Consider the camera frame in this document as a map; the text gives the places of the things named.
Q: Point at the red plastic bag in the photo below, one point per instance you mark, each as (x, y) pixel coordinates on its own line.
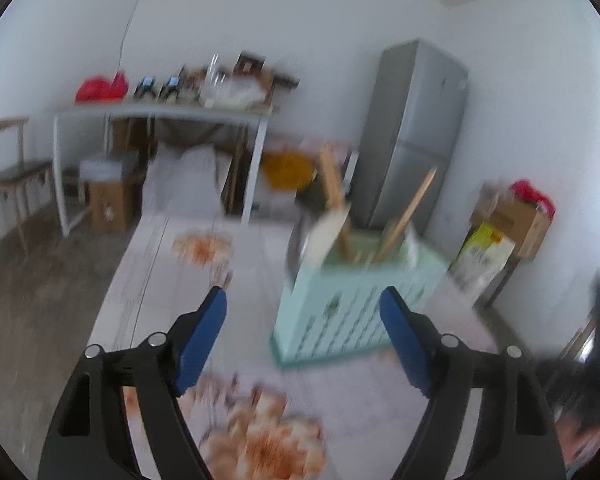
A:
(100, 89)

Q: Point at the grey refrigerator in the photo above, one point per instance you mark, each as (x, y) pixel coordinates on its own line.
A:
(412, 135)

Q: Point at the green plastic utensil holder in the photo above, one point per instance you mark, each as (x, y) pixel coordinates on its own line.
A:
(340, 310)

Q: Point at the yellow bag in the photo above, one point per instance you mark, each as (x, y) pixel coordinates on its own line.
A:
(287, 172)

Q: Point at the metal spoon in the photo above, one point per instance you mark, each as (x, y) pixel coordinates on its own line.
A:
(296, 247)

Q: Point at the wooden chair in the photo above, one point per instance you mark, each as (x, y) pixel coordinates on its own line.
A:
(17, 170)

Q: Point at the red cloth bag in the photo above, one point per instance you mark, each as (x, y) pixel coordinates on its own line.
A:
(532, 195)

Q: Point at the small cardboard box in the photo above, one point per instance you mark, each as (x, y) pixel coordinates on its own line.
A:
(110, 207)

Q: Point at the white plastic bag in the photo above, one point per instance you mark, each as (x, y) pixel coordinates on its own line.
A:
(235, 94)

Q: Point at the white wrapped box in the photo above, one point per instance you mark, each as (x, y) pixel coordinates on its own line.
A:
(102, 170)

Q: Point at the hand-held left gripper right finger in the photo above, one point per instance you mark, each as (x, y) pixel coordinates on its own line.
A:
(405, 345)

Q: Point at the black gadget with screen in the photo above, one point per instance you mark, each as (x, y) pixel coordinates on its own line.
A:
(171, 88)
(144, 89)

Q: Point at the white table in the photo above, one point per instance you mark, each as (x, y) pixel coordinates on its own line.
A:
(180, 112)

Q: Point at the brown picture frame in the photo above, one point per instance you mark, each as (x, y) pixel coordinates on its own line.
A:
(252, 67)

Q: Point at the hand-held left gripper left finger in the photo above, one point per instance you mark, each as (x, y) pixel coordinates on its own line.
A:
(202, 340)

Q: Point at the large cardboard box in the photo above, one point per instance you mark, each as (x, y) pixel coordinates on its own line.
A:
(517, 227)

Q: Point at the yellow green carton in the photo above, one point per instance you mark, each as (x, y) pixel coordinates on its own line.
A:
(482, 257)

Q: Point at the floral tablecloth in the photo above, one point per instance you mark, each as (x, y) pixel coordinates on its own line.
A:
(145, 285)

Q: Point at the white sack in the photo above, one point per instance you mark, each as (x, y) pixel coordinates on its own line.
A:
(185, 185)

